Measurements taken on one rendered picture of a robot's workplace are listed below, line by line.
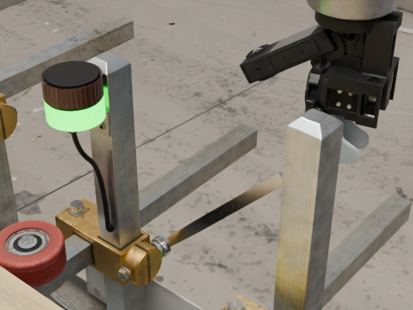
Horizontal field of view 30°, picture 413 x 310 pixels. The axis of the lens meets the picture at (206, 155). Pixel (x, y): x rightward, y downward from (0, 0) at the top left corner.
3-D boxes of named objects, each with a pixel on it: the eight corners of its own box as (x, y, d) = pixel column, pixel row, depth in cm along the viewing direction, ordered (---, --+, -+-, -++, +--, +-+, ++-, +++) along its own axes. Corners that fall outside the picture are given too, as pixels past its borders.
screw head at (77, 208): (77, 203, 97) (77, 195, 96) (89, 210, 96) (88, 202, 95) (65, 211, 96) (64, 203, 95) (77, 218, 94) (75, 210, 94)
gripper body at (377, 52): (374, 136, 81) (388, 30, 74) (297, 117, 84) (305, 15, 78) (393, 103, 87) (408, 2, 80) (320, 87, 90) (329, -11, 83)
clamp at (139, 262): (87, 227, 101) (83, 196, 98) (163, 272, 94) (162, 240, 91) (55, 249, 97) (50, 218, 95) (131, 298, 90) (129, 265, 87)
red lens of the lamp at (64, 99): (75, 74, 80) (74, 55, 79) (116, 92, 77) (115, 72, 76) (30, 96, 76) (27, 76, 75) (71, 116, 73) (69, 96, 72)
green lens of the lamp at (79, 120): (77, 95, 82) (75, 77, 80) (118, 114, 79) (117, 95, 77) (33, 117, 78) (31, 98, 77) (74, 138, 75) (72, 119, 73)
